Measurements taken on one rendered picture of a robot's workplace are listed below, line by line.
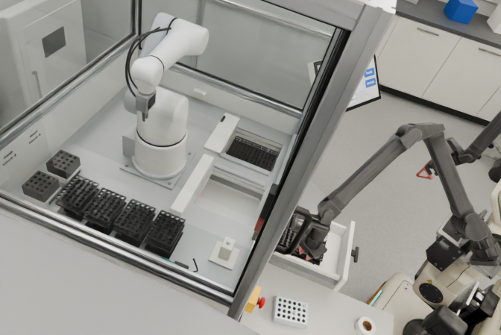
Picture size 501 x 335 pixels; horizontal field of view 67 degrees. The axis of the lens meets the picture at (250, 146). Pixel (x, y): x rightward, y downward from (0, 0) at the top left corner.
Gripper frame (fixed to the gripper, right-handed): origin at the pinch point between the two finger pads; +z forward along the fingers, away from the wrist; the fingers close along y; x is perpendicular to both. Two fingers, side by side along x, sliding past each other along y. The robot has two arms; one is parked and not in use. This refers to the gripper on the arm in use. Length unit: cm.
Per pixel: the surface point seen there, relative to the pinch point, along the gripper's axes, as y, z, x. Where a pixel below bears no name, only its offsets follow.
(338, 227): -3.9, 4.3, 25.9
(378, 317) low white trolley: 31.2, 17.3, 20.6
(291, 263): -2.0, 6.1, -2.5
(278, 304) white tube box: 6.2, 15.1, -13.1
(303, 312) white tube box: 13.5, 15.6, -6.1
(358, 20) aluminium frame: 7, -103, -42
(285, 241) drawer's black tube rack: -10.7, 5.8, 1.2
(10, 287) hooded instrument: 11, -83, -86
